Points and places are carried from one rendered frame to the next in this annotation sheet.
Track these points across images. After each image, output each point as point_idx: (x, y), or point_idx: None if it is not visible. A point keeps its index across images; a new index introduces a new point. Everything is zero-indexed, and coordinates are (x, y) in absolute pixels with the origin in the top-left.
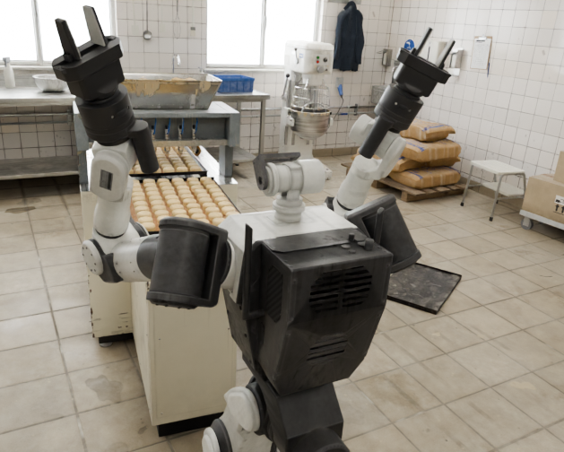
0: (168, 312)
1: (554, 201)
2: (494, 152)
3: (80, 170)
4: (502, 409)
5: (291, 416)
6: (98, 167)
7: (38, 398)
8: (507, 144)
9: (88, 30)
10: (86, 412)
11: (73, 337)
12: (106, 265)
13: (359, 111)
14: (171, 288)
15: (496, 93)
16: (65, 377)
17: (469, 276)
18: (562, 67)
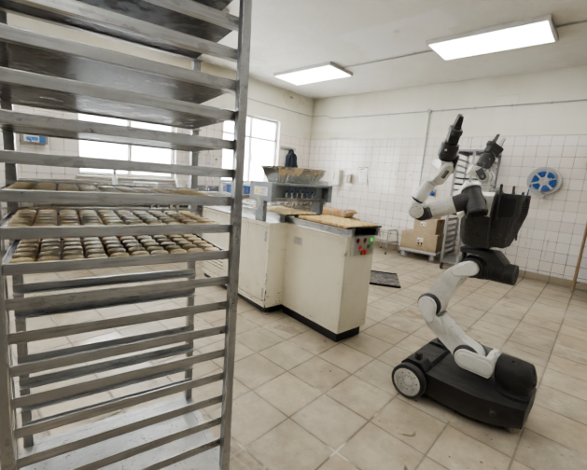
0: (350, 269)
1: (416, 240)
2: (375, 222)
3: (263, 214)
4: (458, 315)
5: (500, 258)
6: (445, 169)
7: (258, 337)
8: (382, 218)
9: (454, 121)
10: (290, 338)
11: (244, 312)
12: (426, 212)
13: (295, 207)
14: (483, 205)
15: (372, 194)
16: (261, 327)
17: (398, 274)
18: (406, 180)
